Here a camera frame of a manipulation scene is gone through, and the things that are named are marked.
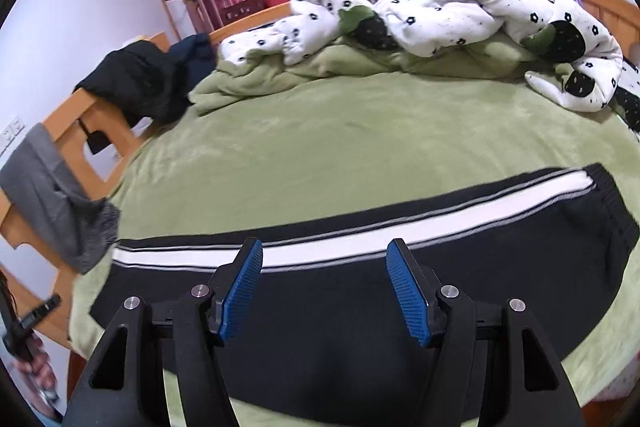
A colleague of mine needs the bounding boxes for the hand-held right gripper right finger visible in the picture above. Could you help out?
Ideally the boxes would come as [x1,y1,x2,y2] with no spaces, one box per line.
[385,238,586,427]

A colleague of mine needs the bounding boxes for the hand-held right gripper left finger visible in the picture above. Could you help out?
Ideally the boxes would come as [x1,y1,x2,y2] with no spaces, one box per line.
[62,237,264,427]

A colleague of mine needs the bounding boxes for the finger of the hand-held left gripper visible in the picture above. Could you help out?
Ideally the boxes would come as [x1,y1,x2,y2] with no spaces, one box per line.
[15,296,62,328]

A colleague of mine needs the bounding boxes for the black pants with white stripe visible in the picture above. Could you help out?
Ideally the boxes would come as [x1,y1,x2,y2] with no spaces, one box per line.
[89,163,640,418]

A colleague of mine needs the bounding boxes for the person's left hand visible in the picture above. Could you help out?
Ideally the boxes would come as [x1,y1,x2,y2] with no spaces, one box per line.
[12,337,58,413]

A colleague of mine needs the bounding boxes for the grey jeans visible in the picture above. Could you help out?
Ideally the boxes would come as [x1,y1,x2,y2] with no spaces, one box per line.
[0,124,121,275]

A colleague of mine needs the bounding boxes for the black jacket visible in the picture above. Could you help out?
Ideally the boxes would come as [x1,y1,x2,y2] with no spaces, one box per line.
[74,39,201,132]

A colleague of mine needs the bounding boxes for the navy garment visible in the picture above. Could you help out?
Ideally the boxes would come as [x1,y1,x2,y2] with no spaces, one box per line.
[167,32,217,108]

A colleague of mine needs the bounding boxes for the dark wooden chair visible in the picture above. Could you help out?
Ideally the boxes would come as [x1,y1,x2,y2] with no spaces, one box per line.
[220,0,266,25]

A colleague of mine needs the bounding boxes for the wooden coat rack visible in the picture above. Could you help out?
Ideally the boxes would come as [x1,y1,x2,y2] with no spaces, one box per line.
[161,0,211,40]

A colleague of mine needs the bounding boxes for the white flower-print quilt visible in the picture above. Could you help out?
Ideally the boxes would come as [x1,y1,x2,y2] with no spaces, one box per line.
[220,0,640,132]

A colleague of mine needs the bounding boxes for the white wall socket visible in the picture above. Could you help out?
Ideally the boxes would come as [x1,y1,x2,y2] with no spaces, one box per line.
[0,117,26,148]

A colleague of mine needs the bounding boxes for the wooden bed frame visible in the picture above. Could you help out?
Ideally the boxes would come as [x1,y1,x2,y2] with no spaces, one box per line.
[0,0,640,358]

